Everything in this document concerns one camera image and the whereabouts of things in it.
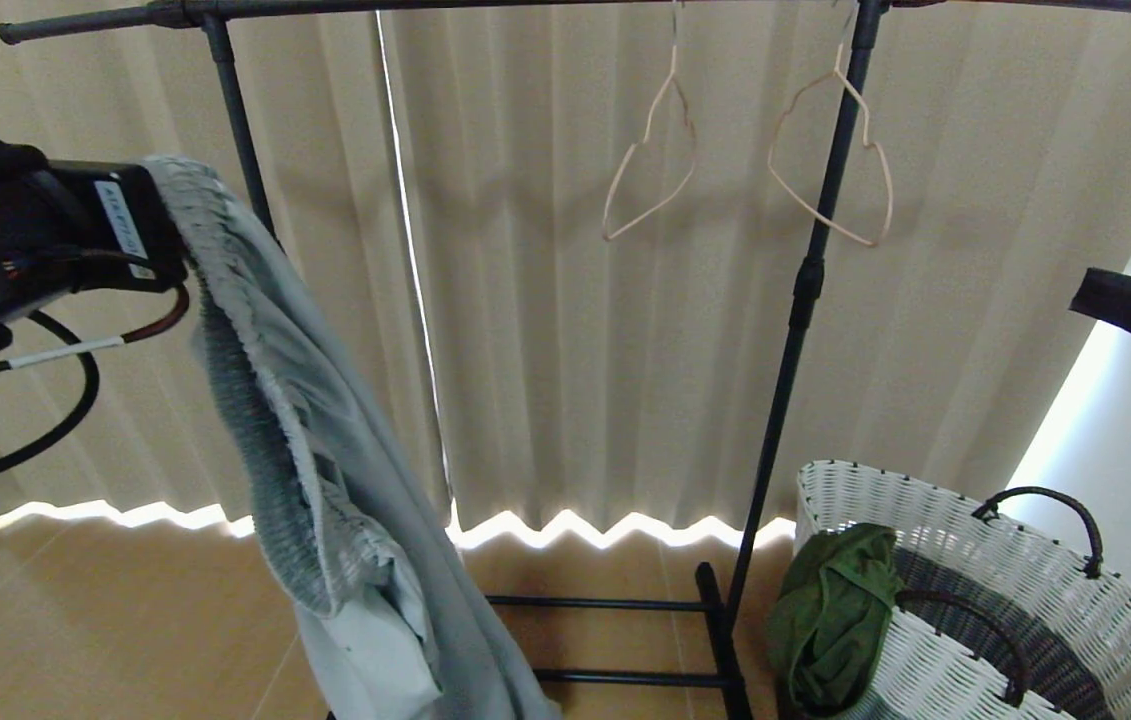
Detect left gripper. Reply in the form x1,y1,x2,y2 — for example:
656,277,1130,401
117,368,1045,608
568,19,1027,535
0,128,190,336

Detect pink clothes hanger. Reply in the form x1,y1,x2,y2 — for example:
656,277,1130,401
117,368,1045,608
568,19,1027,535
602,0,698,243
768,0,894,248

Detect pale grey shorts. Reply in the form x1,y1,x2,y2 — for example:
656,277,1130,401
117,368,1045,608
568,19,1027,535
143,155,561,720

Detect white laundry basket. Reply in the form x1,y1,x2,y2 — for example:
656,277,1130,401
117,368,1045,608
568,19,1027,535
793,460,1131,720

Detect black clothes rack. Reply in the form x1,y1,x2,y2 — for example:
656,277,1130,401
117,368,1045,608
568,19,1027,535
0,0,1131,720

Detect green garment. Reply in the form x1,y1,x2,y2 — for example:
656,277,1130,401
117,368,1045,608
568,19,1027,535
765,523,906,716

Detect beige curtain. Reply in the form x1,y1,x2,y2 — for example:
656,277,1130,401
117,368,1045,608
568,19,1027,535
0,0,1131,531

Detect black cable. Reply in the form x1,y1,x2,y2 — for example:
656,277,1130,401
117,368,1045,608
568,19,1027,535
0,308,102,496

